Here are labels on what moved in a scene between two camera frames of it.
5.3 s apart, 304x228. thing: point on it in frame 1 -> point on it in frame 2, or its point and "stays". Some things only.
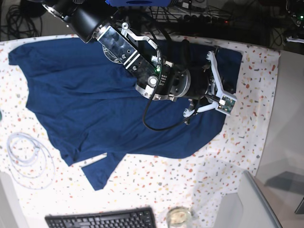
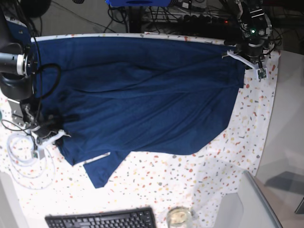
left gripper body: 225,101 -> 42,143
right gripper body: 290,39 -> 258,65
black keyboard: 137,217 stays
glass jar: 178,217 stays
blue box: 139,3 stays
